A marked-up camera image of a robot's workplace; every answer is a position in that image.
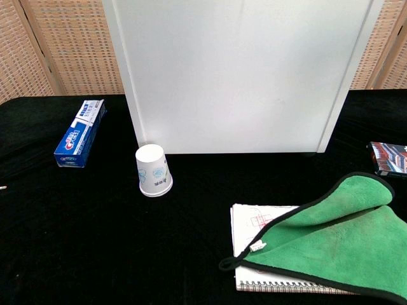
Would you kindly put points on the white cabinet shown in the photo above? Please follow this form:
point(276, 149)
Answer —
point(235, 76)

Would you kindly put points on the white paper cup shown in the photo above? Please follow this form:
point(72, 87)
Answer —
point(154, 171)

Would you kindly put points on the spiral notebook with red sketches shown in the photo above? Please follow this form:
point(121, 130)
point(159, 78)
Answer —
point(251, 225)

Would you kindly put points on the black tablecloth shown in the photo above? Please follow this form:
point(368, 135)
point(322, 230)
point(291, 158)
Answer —
point(127, 248)

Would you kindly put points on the blue toothpaste box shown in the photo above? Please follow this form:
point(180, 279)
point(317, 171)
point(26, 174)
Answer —
point(78, 135)

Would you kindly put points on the wicker folding screen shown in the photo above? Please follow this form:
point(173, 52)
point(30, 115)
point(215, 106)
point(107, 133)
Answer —
point(388, 47)
point(73, 44)

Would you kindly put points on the red and black card box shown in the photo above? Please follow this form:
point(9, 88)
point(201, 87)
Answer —
point(391, 159)

